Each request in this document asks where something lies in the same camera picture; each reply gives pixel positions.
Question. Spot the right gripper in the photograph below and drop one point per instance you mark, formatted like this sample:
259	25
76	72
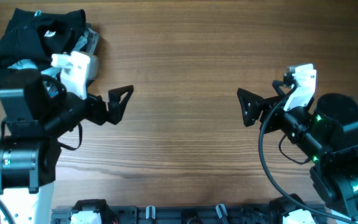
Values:
255	108

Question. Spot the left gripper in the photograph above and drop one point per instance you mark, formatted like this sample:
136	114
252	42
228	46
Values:
113	114

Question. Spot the black t-shirt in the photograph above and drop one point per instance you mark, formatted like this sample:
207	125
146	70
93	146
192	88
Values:
36	40

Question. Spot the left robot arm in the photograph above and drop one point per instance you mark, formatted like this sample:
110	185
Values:
39	109

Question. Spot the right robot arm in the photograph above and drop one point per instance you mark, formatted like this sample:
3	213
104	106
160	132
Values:
328	137

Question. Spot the grey folded garment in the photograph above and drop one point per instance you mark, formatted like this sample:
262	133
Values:
88	41

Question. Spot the black folded garment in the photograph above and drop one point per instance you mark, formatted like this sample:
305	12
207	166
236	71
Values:
11	77

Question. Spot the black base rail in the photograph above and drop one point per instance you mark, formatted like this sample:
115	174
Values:
98	211

